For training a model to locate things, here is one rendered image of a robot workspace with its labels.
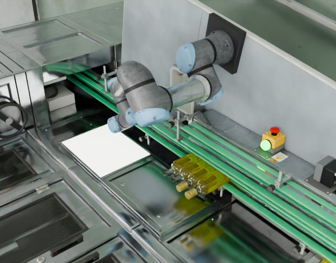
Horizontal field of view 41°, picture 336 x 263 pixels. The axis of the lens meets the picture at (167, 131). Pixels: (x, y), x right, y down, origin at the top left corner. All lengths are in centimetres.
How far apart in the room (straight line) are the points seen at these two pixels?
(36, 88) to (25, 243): 96
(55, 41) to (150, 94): 152
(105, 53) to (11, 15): 285
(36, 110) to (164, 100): 128
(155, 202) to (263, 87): 71
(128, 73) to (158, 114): 17
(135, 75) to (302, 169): 80
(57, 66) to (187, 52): 102
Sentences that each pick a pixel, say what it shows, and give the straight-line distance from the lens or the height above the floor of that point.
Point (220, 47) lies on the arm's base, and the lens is 196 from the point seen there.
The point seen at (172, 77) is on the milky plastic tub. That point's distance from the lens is 228.
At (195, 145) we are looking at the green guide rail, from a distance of 213.
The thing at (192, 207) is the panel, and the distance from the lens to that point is 207.
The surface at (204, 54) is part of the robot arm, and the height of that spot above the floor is 93.
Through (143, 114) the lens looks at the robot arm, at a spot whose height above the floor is 139.
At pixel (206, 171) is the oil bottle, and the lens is 203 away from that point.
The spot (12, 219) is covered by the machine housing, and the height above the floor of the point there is 175.
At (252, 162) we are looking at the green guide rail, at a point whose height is 91.
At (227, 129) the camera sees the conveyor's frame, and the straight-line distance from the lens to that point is 210.
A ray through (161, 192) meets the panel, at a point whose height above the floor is 114.
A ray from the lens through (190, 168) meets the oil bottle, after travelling 205.
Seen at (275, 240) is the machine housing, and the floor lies 94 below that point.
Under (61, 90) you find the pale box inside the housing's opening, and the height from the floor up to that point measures 104.
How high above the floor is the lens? 216
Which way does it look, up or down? 33 degrees down
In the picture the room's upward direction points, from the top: 114 degrees counter-clockwise
